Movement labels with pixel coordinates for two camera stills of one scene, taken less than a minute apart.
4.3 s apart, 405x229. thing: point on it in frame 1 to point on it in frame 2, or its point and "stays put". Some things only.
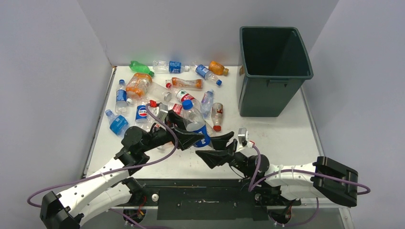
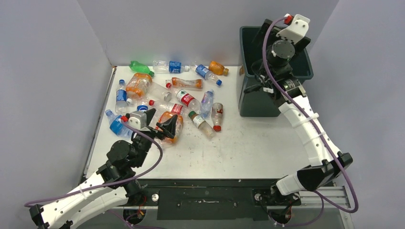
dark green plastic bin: (275, 64) stays put
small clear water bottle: (206, 105) stays put
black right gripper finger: (185, 140) to (169, 126)
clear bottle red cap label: (217, 113) stays put
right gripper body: (239, 161) to (272, 36)
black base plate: (206, 199) stays put
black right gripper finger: (176, 121) to (149, 115)
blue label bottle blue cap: (204, 72) stays put
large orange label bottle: (136, 87) stays put
